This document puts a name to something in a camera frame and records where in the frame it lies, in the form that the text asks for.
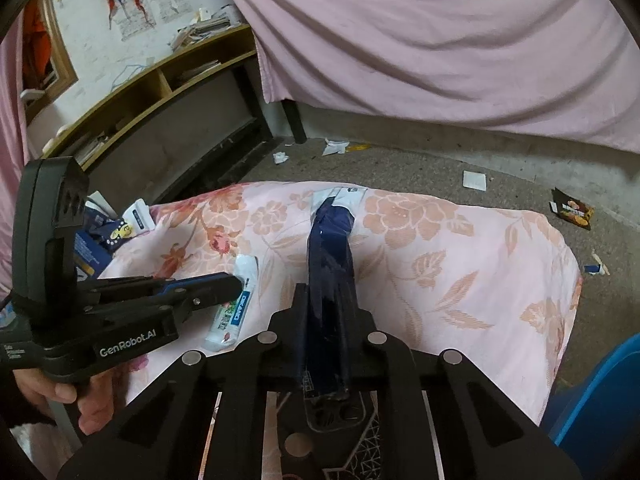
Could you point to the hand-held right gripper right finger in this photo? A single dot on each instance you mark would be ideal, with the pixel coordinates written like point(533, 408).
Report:
point(362, 325)

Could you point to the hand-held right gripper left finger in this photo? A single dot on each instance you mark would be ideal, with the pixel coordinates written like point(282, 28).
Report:
point(299, 310)

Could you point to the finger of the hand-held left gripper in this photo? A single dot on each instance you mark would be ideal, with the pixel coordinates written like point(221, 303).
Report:
point(175, 286)
point(220, 292)

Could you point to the white toothpaste tube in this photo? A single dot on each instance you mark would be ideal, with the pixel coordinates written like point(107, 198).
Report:
point(227, 327)

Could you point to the dark blue umbrella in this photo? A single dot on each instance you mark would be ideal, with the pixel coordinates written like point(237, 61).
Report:
point(327, 260)

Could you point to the blue plastic bucket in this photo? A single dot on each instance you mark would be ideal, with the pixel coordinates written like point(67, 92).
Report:
point(610, 400)

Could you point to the person's left hand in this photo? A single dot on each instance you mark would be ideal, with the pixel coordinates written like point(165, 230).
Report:
point(97, 405)

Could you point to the blue cardboard box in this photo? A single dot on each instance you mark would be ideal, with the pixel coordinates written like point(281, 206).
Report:
point(92, 255)

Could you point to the white cartoon snack packet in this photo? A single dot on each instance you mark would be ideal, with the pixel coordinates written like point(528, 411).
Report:
point(140, 216)

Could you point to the pink curtain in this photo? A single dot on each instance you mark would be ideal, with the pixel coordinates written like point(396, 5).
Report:
point(10, 160)

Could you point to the floral pink blanket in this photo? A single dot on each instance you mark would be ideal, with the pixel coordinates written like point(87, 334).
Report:
point(450, 285)

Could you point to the pile of shelf papers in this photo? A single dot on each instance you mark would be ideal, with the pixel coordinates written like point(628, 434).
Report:
point(92, 147)

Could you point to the grey plastic packet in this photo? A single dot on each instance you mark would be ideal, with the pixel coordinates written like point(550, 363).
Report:
point(350, 197)

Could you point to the crumpled white paper scrap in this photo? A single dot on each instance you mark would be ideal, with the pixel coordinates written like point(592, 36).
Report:
point(280, 158)

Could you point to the wooden shelf desk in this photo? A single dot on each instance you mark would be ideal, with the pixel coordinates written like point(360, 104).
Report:
point(200, 125)

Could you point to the torn white paper scrap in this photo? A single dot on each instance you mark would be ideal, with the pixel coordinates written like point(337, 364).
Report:
point(335, 147)

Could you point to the square white paper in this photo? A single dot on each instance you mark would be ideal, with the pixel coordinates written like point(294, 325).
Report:
point(475, 180)

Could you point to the wooden shelf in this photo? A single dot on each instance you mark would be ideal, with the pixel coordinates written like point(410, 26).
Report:
point(165, 82)

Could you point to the orange cloth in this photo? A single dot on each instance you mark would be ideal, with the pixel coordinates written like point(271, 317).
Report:
point(37, 45)

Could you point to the thin stack of papers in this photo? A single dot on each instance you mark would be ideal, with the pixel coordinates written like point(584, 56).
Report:
point(197, 72)

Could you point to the dark snack wrapper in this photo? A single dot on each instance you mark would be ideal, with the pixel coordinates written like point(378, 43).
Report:
point(572, 210)

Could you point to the small white blue scrap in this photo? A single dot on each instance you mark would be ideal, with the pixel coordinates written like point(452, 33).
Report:
point(597, 266)

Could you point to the stack of books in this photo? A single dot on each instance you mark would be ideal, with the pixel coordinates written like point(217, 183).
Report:
point(205, 30)

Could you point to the wooden window frame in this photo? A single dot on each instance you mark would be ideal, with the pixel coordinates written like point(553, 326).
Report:
point(62, 67)

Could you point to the paper wall chart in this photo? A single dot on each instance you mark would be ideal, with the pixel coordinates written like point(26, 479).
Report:
point(135, 22)
point(172, 2)

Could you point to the pink wall sheet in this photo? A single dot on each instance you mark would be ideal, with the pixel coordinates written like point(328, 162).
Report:
point(425, 35)

